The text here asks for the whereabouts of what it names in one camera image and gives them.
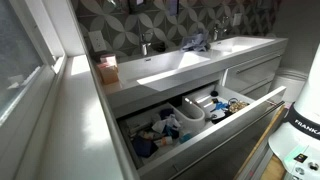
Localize square beige cup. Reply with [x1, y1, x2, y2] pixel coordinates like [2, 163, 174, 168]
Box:
[96, 63, 120, 85]
[99, 54, 118, 68]

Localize white drawer organizer bin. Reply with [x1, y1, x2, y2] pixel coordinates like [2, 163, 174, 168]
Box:
[181, 94, 207, 132]

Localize chrome sink faucet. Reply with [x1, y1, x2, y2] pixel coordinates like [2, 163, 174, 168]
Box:
[139, 31, 154, 57]
[212, 16, 231, 42]

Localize open white vanity drawer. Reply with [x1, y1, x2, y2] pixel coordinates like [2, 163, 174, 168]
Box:
[114, 83, 288, 180]

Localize white window sill ledge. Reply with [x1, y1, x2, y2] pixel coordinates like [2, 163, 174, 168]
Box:
[36, 54, 124, 180]

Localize closed white vanity drawer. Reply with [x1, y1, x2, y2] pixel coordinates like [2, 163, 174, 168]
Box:
[239, 79, 274, 101]
[221, 51, 284, 94]

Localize white framed window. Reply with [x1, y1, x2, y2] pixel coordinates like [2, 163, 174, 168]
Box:
[0, 0, 68, 128]

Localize dark blue small item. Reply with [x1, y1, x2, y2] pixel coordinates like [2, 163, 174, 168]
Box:
[159, 108, 175, 120]

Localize small black countertop object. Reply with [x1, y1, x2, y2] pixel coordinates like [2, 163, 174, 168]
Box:
[154, 41, 167, 53]

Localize white orange tube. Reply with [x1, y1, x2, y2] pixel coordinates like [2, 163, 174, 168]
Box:
[153, 135, 174, 148]

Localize teal small bottle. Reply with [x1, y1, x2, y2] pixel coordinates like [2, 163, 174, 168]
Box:
[178, 131, 194, 144]

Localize dark blue pouch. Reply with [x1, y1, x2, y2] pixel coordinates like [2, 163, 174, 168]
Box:
[132, 135, 159, 159]

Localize crumpled grey-blue cloth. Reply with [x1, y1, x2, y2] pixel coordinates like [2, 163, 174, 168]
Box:
[180, 29, 212, 53]

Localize black hair accessories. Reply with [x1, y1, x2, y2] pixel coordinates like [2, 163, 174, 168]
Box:
[209, 111, 234, 125]

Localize gold patterned scrunchie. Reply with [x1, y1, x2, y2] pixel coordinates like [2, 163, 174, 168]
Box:
[228, 100, 250, 114]

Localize white toilet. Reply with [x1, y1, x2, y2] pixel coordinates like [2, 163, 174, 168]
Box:
[271, 68, 309, 103]

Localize wooden table board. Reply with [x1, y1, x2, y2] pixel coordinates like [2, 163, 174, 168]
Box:
[233, 106, 288, 180]

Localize blue handled scissors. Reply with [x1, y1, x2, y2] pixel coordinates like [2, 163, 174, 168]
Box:
[209, 101, 231, 114]

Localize white wall outlet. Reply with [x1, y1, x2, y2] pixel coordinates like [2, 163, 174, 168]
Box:
[87, 30, 108, 53]
[232, 13, 242, 27]

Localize long metal drawer handle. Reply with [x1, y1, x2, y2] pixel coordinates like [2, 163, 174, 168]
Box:
[168, 100, 286, 180]

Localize short metal drawer handle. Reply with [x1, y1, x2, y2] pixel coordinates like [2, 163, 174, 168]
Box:
[235, 54, 282, 75]

